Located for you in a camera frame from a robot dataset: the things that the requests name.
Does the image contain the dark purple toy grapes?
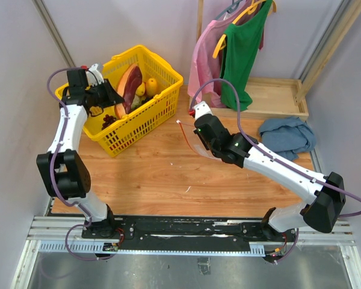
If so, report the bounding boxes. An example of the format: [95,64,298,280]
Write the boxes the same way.
[102,114,117,130]

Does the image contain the clear zip top bag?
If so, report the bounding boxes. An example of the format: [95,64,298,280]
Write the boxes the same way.
[176,120,221,162]

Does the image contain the toy pork meat slab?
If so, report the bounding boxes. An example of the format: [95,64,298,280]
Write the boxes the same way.
[114,64,143,119]

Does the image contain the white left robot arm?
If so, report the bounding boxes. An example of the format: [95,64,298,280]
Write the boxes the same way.
[36,63,123,238]

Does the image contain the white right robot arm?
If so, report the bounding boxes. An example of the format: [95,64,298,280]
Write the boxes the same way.
[191,102,346,241]

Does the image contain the green tank top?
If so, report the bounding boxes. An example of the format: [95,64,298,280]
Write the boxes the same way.
[220,1,273,111]

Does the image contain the green toy cabbage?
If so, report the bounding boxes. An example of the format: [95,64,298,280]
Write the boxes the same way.
[131,95,142,111]

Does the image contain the yellow toy banana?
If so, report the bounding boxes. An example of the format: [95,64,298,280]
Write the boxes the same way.
[135,82,146,97]

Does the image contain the yellow plastic shopping basket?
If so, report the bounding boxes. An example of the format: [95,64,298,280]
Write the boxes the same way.
[53,45,183,157]

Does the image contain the yellow toy mango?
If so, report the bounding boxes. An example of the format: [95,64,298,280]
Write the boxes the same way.
[145,78,158,98]

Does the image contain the wooden clothes rack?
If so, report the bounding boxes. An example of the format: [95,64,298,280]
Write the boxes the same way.
[188,0,361,122]

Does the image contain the pink shirt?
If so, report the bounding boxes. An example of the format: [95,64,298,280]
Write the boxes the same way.
[188,20,230,97]

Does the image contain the blue crumpled cloth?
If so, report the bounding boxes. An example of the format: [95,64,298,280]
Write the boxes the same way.
[258,116,316,161]

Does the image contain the yellow clothes hanger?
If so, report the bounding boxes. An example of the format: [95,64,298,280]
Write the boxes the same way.
[212,0,277,60]

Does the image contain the grey clothes hanger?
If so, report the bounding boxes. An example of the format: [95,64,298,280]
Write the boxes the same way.
[215,0,242,20]

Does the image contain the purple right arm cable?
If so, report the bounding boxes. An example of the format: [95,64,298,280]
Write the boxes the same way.
[188,78,361,266]

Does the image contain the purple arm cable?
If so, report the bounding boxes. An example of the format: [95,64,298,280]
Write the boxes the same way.
[46,67,118,261]
[188,78,361,266]

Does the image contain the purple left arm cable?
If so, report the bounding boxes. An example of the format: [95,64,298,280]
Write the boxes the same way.
[46,67,118,261]

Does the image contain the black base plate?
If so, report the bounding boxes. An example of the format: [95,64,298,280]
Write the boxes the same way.
[82,216,296,254]

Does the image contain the aluminium frame rail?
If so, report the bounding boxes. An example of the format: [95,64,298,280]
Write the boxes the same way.
[26,216,355,258]

